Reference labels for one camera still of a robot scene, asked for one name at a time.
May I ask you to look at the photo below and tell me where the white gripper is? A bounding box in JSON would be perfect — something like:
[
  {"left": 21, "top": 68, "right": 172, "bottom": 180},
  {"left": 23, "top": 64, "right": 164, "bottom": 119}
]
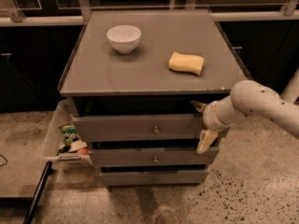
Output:
[{"left": 191, "top": 96, "right": 243, "bottom": 153}]

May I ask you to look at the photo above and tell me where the grey top drawer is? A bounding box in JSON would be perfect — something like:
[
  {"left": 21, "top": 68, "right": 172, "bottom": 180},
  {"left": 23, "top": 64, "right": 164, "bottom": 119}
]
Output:
[{"left": 72, "top": 114, "right": 203, "bottom": 142}]

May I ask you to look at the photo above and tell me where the grey drawer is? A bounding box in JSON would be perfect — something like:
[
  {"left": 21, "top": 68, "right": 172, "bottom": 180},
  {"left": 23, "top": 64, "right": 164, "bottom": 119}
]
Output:
[
  {"left": 89, "top": 147, "right": 219, "bottom": 167},
  {"left": 99, "top": 170, "right": 208, "bottom": 186},
  {"left": 72, "top": 114, "right": 203, "bottom": 142}
]

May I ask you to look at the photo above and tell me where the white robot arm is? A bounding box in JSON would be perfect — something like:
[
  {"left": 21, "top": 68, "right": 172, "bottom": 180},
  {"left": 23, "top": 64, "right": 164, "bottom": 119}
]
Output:
[{"left": 191, "top": 71, "right": 299, "bottom": 153}]

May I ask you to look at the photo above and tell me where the grey middle drawer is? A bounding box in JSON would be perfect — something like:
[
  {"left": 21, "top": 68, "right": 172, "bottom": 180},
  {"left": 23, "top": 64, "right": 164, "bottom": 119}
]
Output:
[{"left": 89, "top": 147, "right": 219, "bottom": 167}]

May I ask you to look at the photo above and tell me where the grey drawer cabinet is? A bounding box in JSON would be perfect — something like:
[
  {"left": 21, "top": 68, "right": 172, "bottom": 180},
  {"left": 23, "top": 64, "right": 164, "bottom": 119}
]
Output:
[{"left": 60, "top": 9, "right": 250, "bottom": 174}]

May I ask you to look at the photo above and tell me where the grey bottom drawer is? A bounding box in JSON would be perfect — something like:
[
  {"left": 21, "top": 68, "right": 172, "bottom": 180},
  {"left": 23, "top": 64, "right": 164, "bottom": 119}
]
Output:
[{"left": 99, "top": 170, "right": 208, "bottom": 186}]

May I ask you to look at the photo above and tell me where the yellow sponge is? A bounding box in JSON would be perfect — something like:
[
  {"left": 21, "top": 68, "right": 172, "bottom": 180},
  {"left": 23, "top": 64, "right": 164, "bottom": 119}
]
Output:
[{"left": 168, "top": 52, "right": 205, "bottom": 76}]

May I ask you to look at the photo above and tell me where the white ceramic bowl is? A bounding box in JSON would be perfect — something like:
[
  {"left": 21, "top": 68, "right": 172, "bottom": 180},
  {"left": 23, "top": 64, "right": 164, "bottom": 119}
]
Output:
[{"left": 107, "top": 25, "right": 142, "bottom": 54}]

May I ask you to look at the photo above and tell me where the green snack bag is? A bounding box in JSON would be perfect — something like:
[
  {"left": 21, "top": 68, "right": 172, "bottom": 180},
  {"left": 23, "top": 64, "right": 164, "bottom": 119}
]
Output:
[{"left": 59, "top": 123, "right": 79, "bottom": 146}]

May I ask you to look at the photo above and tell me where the white railing bar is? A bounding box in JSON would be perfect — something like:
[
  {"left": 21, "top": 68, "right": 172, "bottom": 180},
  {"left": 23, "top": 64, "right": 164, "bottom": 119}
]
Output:
[{"left": 0, "top": 10, "right": 299, "bottom": 27}]

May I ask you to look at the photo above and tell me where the black pole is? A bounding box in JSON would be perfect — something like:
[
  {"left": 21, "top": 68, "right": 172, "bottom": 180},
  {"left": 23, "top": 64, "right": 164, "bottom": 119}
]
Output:
[{"left": 22, "top": 161, "right": 53, "bottom": 224}]

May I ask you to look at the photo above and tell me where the black cable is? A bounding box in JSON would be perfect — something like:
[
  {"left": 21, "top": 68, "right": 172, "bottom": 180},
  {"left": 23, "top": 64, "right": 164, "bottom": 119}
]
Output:
[{"left": 0, "top": 152, "right": 9, "bottom": 168}]

